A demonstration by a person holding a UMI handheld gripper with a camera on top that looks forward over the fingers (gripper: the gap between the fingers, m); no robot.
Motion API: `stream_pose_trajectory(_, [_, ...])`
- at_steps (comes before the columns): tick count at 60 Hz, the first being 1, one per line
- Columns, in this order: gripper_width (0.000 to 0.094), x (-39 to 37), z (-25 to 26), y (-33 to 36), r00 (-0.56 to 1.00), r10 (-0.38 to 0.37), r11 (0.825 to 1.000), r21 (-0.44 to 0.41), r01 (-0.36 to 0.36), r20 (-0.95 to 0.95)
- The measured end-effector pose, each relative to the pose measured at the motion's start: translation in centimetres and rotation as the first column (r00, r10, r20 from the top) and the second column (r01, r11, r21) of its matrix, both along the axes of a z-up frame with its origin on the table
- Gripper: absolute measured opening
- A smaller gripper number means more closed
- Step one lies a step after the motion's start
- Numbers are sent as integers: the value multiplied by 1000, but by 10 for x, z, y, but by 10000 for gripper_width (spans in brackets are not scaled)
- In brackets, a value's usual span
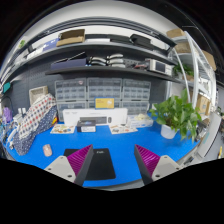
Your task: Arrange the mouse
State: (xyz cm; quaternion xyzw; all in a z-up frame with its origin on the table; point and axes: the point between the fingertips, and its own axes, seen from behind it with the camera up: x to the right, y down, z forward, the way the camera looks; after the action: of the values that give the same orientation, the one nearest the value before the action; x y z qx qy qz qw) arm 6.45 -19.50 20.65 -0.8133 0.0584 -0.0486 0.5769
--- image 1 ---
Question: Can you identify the yellow label box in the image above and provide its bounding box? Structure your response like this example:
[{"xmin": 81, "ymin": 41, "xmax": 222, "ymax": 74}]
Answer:
[{"xmin": 95, "ymin": 98, "xmax": 114, "ymax": 109}]

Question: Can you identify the grey wall shelf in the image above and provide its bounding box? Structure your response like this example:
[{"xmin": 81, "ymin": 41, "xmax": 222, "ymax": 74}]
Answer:
[
  {"xmin": 44, "ymin": 65, "xmax": 183, "ymax": 84},
  {"xmin": 25, "ymin": 42, "xmax": 177, "ymax": 65}
]

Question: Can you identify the black mouse pad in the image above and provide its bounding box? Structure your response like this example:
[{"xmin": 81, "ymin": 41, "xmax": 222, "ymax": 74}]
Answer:
[{"xmin": 64, "ymin": 148, "xmax": 116, "ymax": 181}]

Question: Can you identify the left grey drawer cabinet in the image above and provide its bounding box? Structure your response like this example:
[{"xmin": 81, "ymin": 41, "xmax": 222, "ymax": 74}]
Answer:
[{"xmin": 55, "ymin": 78, "xmax": 87, "ymax": 122}]

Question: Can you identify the grey lower wall shelf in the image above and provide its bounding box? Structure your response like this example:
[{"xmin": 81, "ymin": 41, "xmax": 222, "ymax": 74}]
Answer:
[{"xmin": 44, "ymin": 65, "xmax": 183, "ymax": 84}]

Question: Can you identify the cardboard box on rack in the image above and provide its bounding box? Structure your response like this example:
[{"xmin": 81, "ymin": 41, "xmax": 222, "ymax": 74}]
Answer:
[{"xmin": 196, "ymin": 94, "xmax": 210, "ymax": 115}]

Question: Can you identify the small black box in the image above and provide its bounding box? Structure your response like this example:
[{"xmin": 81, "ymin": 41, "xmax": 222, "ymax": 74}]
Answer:
[{"xmin": 77, "ymin": 121, "xmax": 96, "ymax": 132}]

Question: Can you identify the pink computer mouse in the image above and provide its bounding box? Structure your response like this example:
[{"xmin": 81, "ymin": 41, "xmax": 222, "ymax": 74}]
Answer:
[{"xmin": 43, "ymin": 144, "xmax": 52, "ymax": 157}]

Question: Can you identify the white oscilloscope instrument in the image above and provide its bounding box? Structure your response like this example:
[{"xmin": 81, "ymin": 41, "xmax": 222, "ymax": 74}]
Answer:
[{"xmin": 150, "ymin": 59, "xmax": 172, "ymax": 76}]

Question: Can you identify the green potted plant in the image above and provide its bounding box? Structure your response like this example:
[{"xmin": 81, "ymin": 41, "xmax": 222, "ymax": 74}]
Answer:
[{"xmin": 150, "ymin": 89, "xmax": 201, "ymax": 141}]

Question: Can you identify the left picture card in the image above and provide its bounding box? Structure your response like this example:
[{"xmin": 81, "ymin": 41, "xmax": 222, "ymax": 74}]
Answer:
[{"xmin": 51, "ymin": 124, "xmax": 75, "ymax": 134}]

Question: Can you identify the blue table mat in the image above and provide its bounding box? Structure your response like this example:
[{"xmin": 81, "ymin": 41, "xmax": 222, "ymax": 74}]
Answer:
[{"xmin": 6, "ymin": 123, "xmax": 197, "ymax": 188}]

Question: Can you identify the white keyboard box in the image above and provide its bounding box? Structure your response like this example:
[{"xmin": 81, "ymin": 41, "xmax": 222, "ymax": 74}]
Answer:
[{"xmin": 63, "ymin": 108, "xmax": 128, "ymax": 126}]

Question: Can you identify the dark blue flat box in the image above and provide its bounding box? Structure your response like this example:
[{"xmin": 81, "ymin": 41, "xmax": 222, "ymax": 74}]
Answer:
[{"xmin": 51, "ymin": 58, "xmax": 86, "ymax": 70}]

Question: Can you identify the patterned fabric bundle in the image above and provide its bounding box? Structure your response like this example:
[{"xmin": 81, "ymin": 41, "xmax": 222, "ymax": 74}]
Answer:
[{"xmin": 13, "ymin": 93, "xmax": 57, "ymax": 156}]

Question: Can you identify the white metal rack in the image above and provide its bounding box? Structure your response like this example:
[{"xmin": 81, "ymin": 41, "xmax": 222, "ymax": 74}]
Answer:
[{"xmin": 173, "ymin": 31, "xmax": 216, "ymax": 107}]

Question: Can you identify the white plastic basket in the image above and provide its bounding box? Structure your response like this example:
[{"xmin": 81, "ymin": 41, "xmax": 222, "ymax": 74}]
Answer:
[{"xmin": 29, "ymin": 86, "xmax": 48, "ymax": 104}]

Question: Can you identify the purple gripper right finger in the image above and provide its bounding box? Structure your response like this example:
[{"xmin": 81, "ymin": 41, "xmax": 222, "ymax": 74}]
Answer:
[{"xmin": 134, "ymin": 145, "xmax": 181, "ymax": 185}]

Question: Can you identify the middle grey drawer cabinet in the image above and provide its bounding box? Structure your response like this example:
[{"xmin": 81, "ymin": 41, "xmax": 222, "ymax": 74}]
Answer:
[{"xmin": 87, "ymin": 77, "xmax": 122, "ymax": 103}]

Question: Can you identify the right picture card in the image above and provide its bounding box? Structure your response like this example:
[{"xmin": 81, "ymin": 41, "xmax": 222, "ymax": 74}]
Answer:
[{"xmin": 110, "ymin": 124, "xmax": 137, "ymax": 134}]

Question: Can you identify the right grey drawer cabinet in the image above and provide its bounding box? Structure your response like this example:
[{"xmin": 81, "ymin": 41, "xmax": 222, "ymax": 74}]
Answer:
[{"xmin": 122, "ymin": 79, "xmax": 151, "ymax": 115}]

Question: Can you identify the grey upper wall shelf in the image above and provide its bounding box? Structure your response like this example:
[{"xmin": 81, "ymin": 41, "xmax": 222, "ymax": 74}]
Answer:
[{"xmin": 25, "ymin": 42, "xmax": 177, "ymax": 65}]

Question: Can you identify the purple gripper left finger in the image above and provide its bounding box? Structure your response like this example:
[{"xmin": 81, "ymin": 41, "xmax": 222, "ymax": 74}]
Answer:
[{"xmin": 45, "ymin": 145, "xmax": 94, "ymax": 186}]

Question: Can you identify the black case on shelf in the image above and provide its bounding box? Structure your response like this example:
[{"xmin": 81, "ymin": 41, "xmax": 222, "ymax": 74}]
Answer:
[{"xmin": 130, "ymin": 34, "xmax": 152, "ymax": 47}]

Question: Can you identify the white tissue pack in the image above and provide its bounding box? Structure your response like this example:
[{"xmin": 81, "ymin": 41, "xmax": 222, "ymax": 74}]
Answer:
[{"xmin": 127, "ymin": 114, "xmax": 153, "ymax": 128}]

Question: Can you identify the cardboard box on top shelf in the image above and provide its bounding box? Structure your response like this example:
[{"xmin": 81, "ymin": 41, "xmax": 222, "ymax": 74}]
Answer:
[{"xmin": 56, "ymin": 29, "xmax": 85, "ymax": 47}]

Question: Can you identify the picture card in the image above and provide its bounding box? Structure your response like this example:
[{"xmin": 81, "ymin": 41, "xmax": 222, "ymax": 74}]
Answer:
[
  {"xmin": 51, "ymin": 124, "xmax": 75, "ymax": 134},
  {"xmin": 110, "ymin": 124, "xmax": 137, "ymax": 134}
]

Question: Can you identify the grey drawer cabinet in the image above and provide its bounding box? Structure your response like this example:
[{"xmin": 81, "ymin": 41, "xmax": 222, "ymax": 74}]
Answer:
[
  {"xmin": 87, "ymin": 77, "xmax": 122, "ymax": 103},
  {"xmin": 55, "ymin": 78, "xmax": 87, "ymax": 122},
  {"xmin": 122, "ymin": 79, "xmax": 151, "ymax": 115}
]

